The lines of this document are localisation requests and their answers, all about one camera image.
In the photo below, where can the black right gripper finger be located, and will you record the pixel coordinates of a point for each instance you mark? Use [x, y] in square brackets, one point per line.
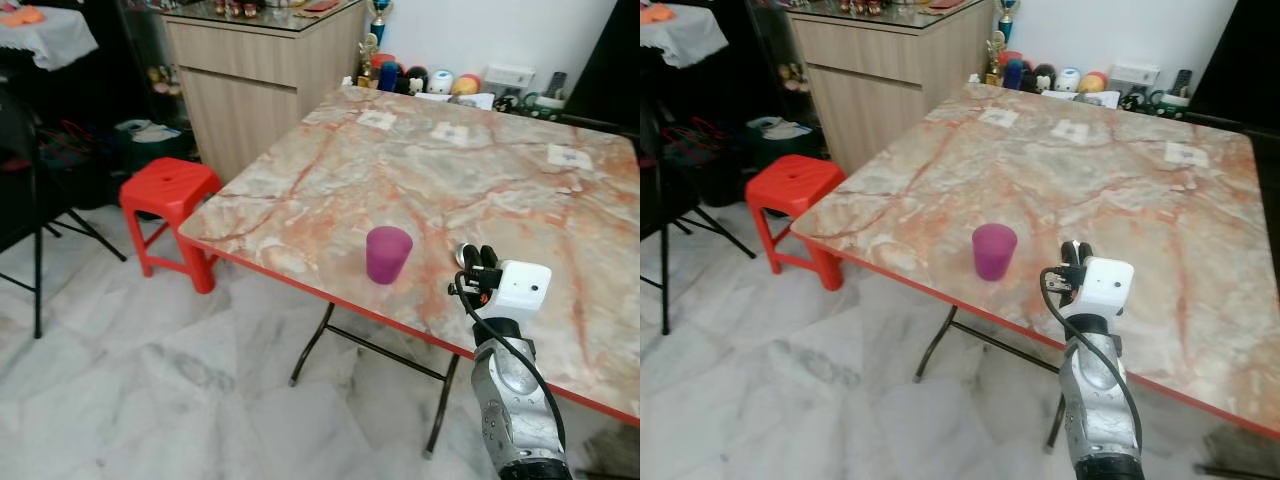
[470, 264]
[490, 258]
[1083, 256]
[1066, 256]

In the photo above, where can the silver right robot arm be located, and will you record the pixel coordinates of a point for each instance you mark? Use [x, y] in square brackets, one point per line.
[1095, 400]
[510, 400]

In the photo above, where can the purple plastic cup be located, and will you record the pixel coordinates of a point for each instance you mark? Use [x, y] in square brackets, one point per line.
[995, 252]
[388, 255]

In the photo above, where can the white paper label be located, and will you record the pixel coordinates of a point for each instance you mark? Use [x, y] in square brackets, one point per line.
[568, 156]
[1187, 154]

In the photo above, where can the green rimmed white mug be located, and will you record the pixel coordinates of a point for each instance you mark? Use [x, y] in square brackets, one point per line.
[1170, 98]
[546, 100]

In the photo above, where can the black tripod stand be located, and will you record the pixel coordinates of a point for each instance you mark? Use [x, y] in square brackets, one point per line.
[664, 250]
[38, 250]

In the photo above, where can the yellow orange ball toy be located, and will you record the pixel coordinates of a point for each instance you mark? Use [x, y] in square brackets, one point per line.
[466, 85]
[1093, 82]

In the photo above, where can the white round toy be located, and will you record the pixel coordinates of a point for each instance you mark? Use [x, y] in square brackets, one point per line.
[440, 82]
[1068, 80]

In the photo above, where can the black plush toy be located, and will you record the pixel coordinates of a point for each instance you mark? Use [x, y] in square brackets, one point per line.
[1043, 78]
[415, 80]

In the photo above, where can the white box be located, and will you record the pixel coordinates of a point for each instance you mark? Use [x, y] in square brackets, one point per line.
[1133, 73]
[508, 75]

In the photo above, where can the black remote control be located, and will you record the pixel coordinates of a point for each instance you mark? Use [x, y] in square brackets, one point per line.
[1182, 82]
[556, 85]

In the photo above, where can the red orange toy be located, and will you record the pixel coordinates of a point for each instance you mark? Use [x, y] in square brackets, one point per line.
[384, 59]
[1012, 57]

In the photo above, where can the small gold trophy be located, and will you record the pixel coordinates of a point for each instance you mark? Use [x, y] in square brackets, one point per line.
[368, 58]
[995, 55]

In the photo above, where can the large black panel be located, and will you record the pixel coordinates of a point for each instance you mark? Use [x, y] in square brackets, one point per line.
[610, 50]
[1245, 50]

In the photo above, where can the tall gold blue trophy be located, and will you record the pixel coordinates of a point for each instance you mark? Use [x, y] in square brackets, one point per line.
[1007, 12]
[379, 14]

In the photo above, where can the light wood cabinet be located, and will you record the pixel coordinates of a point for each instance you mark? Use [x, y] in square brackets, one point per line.
[880, 80]
[250, 90]

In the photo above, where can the red plastic stool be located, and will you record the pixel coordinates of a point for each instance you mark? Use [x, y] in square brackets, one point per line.
[170, 185]
[795, 182]

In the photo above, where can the orange cloth item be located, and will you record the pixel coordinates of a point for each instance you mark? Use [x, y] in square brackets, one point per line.
[655, 13]
[20, 15]

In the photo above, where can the white tablecloth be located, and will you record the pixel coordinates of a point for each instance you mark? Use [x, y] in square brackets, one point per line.
[55, 42]
[690, 40]

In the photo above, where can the stack of papers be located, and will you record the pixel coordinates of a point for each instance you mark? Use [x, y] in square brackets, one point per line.
[775, 128]
[145, 130]

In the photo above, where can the black glass display shelf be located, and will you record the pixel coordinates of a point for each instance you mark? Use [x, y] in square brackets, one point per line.
[140, 40]
[770, 40]

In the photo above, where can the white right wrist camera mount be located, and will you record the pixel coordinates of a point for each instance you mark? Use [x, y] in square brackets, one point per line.
[1108, 285]
[524, 288]

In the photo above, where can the dark metal table leg frame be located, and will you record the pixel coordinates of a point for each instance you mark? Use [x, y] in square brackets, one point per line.
[311, 346]
[935, 345]

